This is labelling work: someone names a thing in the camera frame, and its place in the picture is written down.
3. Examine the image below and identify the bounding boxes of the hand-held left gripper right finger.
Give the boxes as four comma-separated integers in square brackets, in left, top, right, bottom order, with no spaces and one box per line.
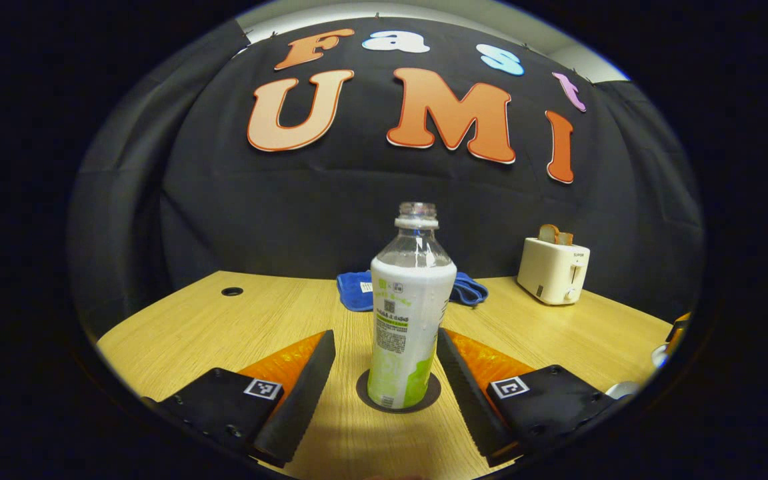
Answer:
[436,328,618,467]

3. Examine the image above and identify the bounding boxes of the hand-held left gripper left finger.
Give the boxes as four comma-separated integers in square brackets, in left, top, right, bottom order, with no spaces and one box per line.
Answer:
[141,329,337,469]

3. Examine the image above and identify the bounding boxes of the dark round coaster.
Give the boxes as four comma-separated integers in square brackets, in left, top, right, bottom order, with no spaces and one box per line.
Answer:
[356,369,442,414]

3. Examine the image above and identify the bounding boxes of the white teacup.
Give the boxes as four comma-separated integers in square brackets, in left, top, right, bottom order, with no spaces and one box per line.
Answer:
[605,380,643,401]

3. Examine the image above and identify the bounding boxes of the water bottle with green label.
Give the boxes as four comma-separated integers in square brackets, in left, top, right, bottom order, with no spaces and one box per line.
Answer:
[367,202,458,410]

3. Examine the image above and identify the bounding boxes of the blue towel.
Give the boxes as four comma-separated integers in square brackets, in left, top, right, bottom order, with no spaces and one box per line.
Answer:
[337,269,489,313]

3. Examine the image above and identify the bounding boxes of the cream toaster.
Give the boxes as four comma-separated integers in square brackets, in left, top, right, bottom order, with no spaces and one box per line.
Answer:
[517,237,591,306]

